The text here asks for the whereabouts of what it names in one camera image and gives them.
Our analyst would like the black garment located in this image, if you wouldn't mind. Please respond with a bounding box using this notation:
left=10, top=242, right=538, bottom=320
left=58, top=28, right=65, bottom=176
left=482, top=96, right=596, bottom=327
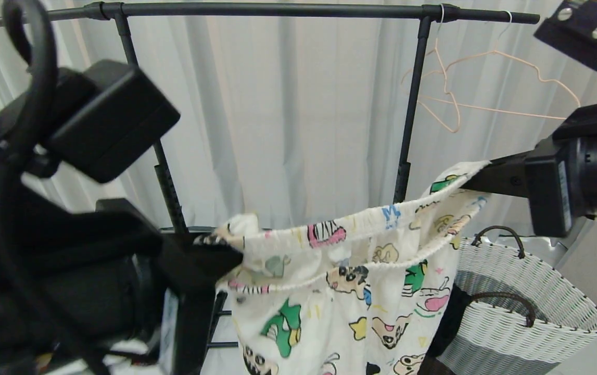
left=417, top=284, right=472, bottom=375

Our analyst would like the white curtain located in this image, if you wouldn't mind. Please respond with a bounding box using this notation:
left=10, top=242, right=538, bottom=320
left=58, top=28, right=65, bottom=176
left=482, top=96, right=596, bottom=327
left=0, top=0, right=597, bottom=248

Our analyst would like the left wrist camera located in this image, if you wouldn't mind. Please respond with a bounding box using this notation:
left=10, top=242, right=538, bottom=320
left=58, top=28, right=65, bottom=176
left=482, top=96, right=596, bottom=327
left=0, top=59, right=182, bottom=245

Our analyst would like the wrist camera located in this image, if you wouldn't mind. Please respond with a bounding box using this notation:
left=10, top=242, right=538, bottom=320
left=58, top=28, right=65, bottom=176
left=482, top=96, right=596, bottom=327
left=534, top=0, right=597, bottom=140
left=0, top=59, right=182, bottom=245

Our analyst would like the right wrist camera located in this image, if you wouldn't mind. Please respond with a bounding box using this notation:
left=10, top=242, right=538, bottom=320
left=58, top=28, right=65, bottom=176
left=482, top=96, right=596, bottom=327
left=534, top=0, right=597, bottom=140

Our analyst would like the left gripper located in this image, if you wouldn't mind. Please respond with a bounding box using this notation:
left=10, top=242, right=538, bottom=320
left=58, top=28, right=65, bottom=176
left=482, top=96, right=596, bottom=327
left=121, top=234, right=245, bottom=375

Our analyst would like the white laundry basket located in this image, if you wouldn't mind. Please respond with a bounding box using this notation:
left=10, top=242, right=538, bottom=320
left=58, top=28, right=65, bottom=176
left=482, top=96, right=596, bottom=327
left=436, top=225, right=597, bottom=375

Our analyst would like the pink clothes hanger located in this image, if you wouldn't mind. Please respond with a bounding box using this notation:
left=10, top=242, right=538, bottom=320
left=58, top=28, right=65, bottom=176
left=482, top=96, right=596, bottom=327
left=423, top=11, right=581, bottom=121
left=401, top=5, right=461, bottom=134

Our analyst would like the black clothes rack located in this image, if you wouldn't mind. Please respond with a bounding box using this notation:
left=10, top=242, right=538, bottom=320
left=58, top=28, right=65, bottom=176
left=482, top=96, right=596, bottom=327
left=0, top=2, right=541, bottom=349

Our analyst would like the cream printed garment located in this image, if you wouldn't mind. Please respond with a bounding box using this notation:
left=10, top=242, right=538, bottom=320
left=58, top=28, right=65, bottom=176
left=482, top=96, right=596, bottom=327
left=194, top=160, right=491, bottom=375

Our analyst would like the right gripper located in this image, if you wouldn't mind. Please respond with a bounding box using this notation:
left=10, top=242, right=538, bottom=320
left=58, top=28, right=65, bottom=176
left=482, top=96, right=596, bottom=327
left=460, top=133, right=597, bottom=238

